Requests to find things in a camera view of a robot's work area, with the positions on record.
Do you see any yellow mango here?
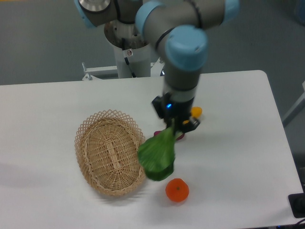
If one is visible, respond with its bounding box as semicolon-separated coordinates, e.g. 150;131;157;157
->
191;106;203;118

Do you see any black device at edge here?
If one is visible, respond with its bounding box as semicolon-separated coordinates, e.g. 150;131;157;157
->
288;193;305;219

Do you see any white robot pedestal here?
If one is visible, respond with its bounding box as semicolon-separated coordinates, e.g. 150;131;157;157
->
104;20;152;78

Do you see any white table leg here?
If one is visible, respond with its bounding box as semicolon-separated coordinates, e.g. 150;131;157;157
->
282;82;305;128

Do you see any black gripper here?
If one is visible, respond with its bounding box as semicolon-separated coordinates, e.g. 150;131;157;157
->
152;93;200;138

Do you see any woven wicker basket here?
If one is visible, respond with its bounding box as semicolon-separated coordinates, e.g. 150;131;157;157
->
74;110;145;197

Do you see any orange tangerine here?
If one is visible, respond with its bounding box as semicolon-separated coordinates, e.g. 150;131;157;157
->
165;178;190;203

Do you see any white metal base frame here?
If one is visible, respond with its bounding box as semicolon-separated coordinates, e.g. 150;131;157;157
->
82;58;165;81

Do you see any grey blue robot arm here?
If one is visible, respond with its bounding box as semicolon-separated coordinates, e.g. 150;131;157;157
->
75;0;240;133

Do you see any purple sweet potato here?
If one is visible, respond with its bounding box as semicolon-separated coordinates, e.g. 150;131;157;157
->
153;130;185;141

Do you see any green bok choy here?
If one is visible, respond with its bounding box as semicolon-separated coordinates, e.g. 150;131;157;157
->
138;119;176;181

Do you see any black cable on pedestal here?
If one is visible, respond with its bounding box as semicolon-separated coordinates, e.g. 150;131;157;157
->
121;38;137;78

